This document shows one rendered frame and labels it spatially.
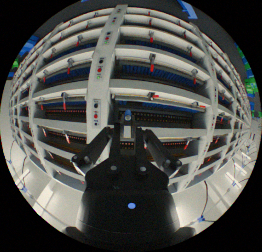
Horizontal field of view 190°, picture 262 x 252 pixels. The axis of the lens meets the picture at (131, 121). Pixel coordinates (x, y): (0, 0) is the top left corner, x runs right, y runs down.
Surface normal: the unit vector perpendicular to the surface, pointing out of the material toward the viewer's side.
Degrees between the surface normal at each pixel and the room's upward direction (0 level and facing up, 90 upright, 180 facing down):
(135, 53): 20
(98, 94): 90
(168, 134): 111
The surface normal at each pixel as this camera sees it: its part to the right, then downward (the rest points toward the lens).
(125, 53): -0.05, 0.99
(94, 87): 0.04, 0.22
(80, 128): 0.06, -0.15
